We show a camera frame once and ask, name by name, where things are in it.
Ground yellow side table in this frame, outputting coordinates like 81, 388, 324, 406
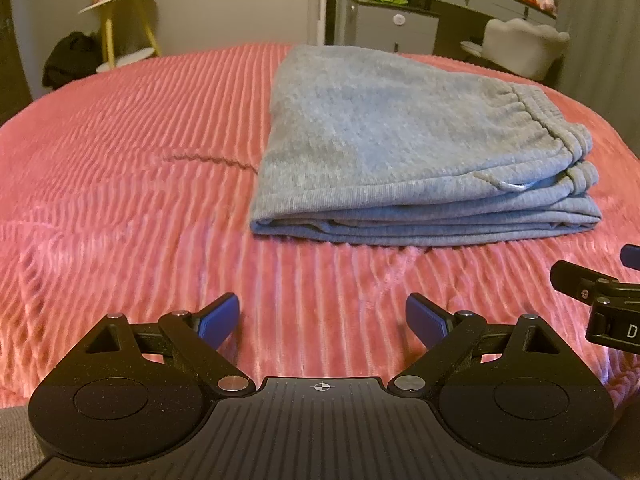
76, 0, 163, 74

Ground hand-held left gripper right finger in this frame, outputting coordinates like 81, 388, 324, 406
387, 292, 557, 396

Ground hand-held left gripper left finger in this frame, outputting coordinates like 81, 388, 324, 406
85, 292, 252, 395

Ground grey nightstand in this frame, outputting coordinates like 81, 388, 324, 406
344, 0, 442, 57

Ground pink ribbed blanket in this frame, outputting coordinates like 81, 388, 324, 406
0, 42, 640, 408

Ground grey pants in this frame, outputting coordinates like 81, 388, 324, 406
249, 44, 602, 248

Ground black bag on floor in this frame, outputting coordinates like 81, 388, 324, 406
42, 31, 103, 90

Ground pale upholstered chair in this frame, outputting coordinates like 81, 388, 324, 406
481, 16, 571, 82

